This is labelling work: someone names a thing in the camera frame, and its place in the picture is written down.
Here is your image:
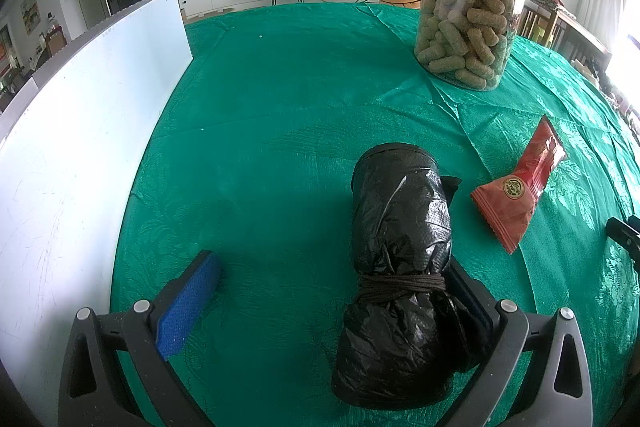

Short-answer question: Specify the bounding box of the red snack packet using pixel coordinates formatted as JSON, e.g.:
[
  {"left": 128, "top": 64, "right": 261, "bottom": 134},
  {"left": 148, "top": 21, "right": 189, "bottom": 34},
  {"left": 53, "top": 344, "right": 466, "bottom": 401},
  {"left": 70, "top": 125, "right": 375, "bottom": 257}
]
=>
[{"left": 471, "top": 116, "right": 566, "bottom": 255}]

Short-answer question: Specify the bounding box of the black plastic bag roll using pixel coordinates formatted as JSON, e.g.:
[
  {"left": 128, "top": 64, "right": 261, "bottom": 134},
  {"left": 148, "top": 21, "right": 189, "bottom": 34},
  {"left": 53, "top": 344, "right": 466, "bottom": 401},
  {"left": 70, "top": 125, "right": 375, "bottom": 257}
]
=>
[{"left": 332, "top": 143, "right": 490, "bottom": 411}]

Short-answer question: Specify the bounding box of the white cardboard storage box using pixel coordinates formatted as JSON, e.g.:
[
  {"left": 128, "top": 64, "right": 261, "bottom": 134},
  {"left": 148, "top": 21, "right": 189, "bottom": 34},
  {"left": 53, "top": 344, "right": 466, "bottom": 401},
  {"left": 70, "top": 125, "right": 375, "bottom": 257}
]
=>
[{"left": 1, "top": 0, "right": 192, "bottom": 418}]

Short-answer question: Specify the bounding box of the wooden railing furniture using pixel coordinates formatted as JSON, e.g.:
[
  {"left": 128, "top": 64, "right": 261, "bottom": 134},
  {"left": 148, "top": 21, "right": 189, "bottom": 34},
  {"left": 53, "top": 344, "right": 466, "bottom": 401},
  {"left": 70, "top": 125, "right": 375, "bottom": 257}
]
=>
[{"left": 518, "top": 0, "right": 612, "bottom": 70}]

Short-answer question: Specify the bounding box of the green satin tablecloth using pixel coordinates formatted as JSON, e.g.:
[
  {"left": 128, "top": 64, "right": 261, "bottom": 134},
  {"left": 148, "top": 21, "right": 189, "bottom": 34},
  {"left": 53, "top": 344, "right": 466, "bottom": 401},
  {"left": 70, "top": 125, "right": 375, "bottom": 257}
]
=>
[{"left": 111, "top": 3, "right": 639, "bottom": 426}]

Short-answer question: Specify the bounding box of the clear jar of puffed snacks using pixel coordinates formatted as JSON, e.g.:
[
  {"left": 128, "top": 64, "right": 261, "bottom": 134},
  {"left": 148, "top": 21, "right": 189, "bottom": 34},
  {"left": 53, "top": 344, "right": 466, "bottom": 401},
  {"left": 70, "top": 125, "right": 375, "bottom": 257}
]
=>
[{"left": 414, "top": 0, "right": 525, "bottom": 91}]

